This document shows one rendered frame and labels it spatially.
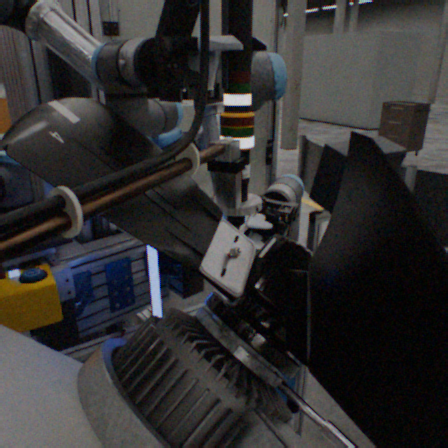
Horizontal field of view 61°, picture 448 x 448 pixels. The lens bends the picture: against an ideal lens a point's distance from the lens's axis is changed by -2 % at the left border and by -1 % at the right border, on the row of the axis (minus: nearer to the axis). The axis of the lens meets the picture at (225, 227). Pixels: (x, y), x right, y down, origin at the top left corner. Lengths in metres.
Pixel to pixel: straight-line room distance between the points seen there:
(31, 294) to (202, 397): 0.50
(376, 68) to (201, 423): 10.04
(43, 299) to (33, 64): 0.72
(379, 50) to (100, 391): 10.08
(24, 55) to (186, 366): 1.04
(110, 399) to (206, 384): 0.10
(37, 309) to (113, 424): 0.47
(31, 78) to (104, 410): 1.02
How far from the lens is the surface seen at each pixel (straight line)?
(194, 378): 0.41
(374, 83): 10.28
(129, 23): 2.35
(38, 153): 0.38
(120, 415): 0.42
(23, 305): 0.84
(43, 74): 1.29
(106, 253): 1.23
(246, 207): 0.50
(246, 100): 0.49
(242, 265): 0.47
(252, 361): 0.45
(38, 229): 0.24
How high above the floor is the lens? 1.46
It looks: 23 degrees down
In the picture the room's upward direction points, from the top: straight up
